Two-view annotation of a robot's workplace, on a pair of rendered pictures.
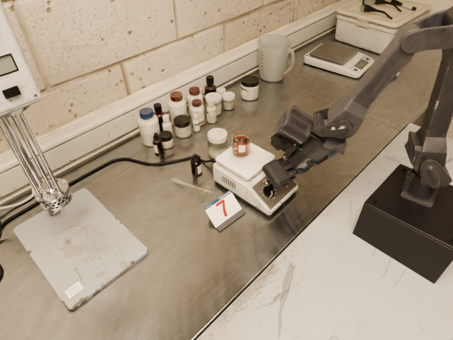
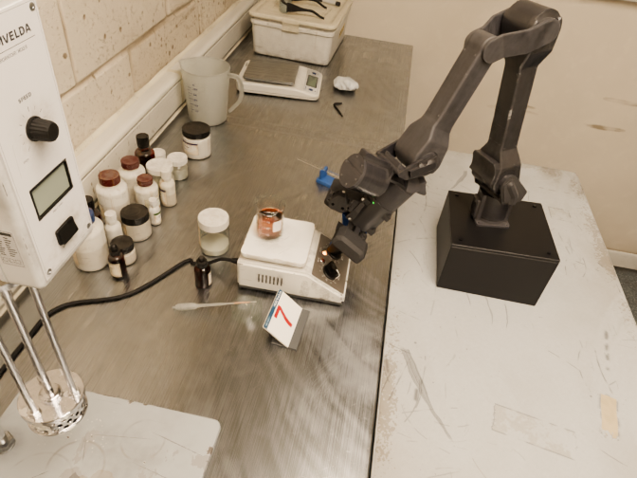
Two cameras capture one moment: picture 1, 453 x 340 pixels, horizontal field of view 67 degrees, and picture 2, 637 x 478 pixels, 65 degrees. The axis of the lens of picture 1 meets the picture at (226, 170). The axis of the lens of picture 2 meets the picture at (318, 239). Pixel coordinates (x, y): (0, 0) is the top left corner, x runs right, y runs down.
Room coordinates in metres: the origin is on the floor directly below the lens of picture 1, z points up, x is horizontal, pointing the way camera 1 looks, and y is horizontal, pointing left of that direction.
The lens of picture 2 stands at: (0.10, 0.34, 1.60)
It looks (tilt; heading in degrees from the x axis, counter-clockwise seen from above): 41 degrees down; 321
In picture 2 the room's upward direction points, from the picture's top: 7 degrees clockwise
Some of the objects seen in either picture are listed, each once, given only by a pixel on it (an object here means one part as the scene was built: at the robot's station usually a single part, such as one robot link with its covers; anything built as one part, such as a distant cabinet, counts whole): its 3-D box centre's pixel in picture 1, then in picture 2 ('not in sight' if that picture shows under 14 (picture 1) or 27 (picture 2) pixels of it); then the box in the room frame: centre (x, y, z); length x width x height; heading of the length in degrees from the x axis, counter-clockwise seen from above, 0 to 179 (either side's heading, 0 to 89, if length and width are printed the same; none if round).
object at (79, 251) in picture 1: (78, 239); (89, 466); (0.49, 0.36, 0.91); 0.30 x 0.20 x 0.01; 45
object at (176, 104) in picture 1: (177, 108); (113, 196); (0.99, 0.16, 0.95); 0.06 x 0.06 x 0.11
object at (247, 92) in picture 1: (249, 88); (196, 140); (1.15, -0.09, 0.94); 0.07 x 0.07 x 0.07
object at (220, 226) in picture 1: (224, 210); (287, 319); (0.56, 0.01, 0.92); 0.09 x 0.06 x 0.04; 131
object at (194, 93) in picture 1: (195, 101); (133, 179); (1.04, 0.10, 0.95); 0.06 x 0.06 x 0.10
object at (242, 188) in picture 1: (252, 175); (291, 258); (0.67, -0.07, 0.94); 0.22 x 0.13 x 0.08; 47
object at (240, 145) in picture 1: (240, 142); (268, 217); (0.71, -0.04, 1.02); 0.06 x 0.05 x 0.08; 29
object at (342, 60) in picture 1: (338, 59); (281, 78); (1.41, -0.50, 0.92); 0.26 x 0.19 x 0.05; 51
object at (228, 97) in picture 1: (228, 100); (177, 166); (1.08, -0.01, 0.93); 0.05 x 0.05 x 0.05
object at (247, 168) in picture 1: (245, 158); (279, 239); (0.69, -0.05, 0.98); 0.12 x 0.12 x 0.01; 47
